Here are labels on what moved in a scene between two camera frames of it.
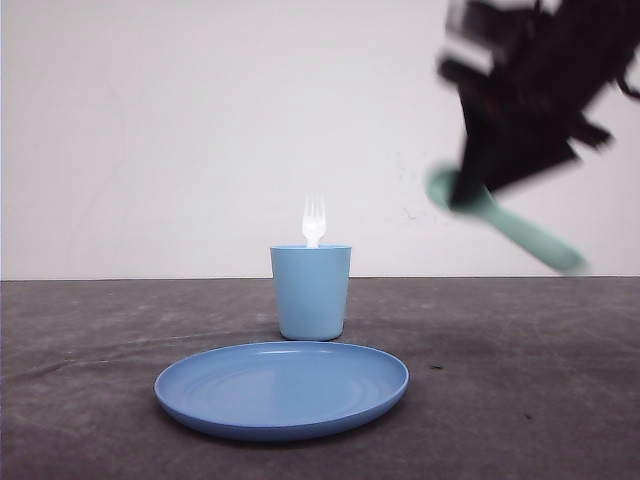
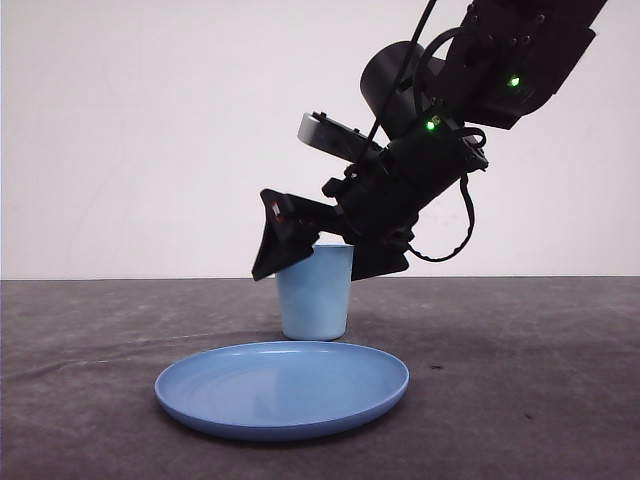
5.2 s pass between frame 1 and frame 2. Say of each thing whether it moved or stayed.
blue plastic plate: stayed
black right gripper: moved
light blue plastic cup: stayed
